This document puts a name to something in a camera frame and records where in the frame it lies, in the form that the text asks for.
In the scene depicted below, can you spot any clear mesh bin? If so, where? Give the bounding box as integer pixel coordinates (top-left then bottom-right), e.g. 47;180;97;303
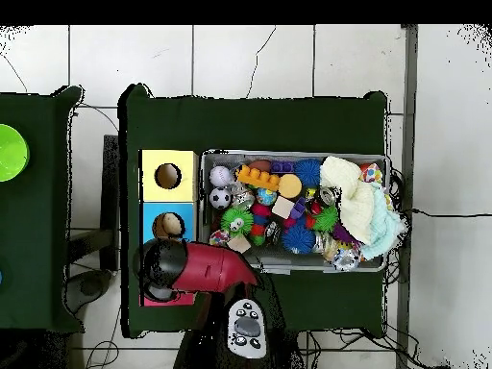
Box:
199;148;390;275

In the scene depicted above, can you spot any cream yellow cloth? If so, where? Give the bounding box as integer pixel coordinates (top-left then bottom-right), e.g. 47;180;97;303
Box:
319;155;380;247

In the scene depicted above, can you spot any plain wooden cube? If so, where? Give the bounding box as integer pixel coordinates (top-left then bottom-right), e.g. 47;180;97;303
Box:
271;195;296;219

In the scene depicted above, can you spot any orange studded toy block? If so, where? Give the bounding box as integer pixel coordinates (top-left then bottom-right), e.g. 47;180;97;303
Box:
234;163;282;192

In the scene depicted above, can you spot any green plastic bowl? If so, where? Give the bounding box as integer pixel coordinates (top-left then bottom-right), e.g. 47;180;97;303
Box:
0;123;31;183

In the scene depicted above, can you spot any black white soccer ball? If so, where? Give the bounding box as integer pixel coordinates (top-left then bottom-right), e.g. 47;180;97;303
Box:
209;186;233;209

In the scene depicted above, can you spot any black frame stand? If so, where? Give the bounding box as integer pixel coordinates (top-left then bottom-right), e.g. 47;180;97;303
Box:
98;134;121;272

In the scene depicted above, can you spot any dark green table cloth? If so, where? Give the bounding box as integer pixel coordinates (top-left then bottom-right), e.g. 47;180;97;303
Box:
118;84;388;338
0;86;85;333

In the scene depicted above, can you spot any grey floor cable cover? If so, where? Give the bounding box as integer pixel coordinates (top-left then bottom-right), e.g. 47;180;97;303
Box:
395;24;419;369

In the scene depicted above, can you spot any white baseball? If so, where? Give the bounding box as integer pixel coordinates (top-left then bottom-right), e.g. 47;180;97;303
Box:
209;165;233;188

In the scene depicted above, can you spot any green spiky toy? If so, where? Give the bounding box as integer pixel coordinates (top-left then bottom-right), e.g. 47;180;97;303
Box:
220;207;256;236

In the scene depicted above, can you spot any blue spiky ball with eyes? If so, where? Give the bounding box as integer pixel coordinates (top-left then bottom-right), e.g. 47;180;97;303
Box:
281;223;317;256

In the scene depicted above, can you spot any mint green cloth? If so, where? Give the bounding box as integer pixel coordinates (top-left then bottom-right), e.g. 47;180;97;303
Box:
360;182;407;261

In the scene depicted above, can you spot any wooden box with three holes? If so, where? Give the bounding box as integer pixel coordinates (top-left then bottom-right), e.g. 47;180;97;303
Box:
137;148;201;308

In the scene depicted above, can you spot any round orange toy disc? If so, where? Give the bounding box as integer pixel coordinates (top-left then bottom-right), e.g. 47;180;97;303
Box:
278;173;304;200

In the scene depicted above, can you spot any plain blue spiky ball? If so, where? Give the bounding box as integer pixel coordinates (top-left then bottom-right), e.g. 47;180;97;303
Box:
294;158;324;187

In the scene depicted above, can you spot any black cable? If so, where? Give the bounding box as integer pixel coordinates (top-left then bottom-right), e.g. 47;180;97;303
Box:
406;207;492;221

